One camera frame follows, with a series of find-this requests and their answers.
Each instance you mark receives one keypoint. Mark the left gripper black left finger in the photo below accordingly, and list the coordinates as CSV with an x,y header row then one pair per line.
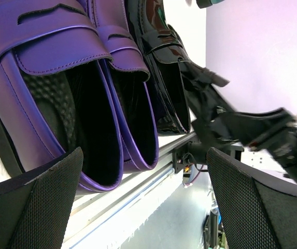
x,y
35,206

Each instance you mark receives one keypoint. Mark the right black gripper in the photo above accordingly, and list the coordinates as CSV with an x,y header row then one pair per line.
x,y
273,131

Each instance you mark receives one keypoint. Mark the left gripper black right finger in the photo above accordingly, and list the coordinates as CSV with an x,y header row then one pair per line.
x,y
258,210

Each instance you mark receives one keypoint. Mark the black glossy shoe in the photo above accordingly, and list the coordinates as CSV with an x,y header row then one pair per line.
x,y
163,54
191,90

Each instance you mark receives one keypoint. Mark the purple shoe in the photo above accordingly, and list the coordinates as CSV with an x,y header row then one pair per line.
x,y
54,95
127,75

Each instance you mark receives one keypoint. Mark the green metallic shoe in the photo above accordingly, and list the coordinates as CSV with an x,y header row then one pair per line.
x,y
207,3

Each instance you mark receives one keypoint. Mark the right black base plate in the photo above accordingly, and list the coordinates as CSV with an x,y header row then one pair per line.
x,y
187,154

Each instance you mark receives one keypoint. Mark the aluminium mounting rail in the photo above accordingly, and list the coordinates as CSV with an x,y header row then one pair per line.
x,y
106,220

